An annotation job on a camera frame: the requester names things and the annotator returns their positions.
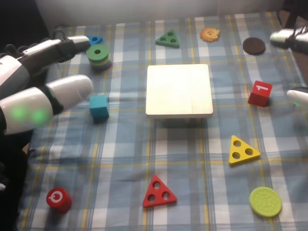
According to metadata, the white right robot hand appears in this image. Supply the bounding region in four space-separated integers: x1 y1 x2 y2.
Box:
269 25 308 109

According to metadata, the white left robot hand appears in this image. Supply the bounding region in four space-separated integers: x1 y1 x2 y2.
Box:
0 35 94 135

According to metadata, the red numbered cube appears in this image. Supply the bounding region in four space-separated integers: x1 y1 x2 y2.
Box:
247 80 273 108

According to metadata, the blue wooden block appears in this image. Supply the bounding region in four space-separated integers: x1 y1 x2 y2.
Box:
89 94 110 124

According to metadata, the brown round toy cookie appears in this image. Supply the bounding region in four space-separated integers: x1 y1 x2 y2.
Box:
242 37 266 56

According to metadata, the tan toy biscuit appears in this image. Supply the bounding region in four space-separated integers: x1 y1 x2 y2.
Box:
200 27 221 43

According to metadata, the red cylinder with white mark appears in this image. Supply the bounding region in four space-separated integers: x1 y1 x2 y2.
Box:
46 187 73 214

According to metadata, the blue triangle with holes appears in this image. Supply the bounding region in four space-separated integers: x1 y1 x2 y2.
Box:
86 35 103 46

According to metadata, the green triangle with holes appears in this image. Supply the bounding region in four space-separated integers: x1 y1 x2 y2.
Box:
155 29 180 49

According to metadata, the small white wooden table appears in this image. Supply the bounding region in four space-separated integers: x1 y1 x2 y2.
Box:
145 64 214 128

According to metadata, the yellow triangle with holes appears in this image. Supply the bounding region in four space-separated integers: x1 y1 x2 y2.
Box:
228 135 261 166

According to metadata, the white backdrop sheet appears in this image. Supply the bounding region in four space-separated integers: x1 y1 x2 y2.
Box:
36 0 284 25

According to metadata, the red triangle with holes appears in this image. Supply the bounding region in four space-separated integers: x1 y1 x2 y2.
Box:
142 174 178 208

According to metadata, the lime green sandwich cookie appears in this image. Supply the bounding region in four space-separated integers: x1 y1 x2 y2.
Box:
249 186 282 218

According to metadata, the green wooden ring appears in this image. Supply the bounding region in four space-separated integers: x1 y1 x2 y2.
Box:
86 44 109 64

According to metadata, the yellow wooden ring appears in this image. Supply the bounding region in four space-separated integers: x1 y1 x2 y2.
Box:
89 57 111 66

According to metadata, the blue wooden ring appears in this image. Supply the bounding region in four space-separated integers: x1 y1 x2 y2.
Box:
90 60 112 69

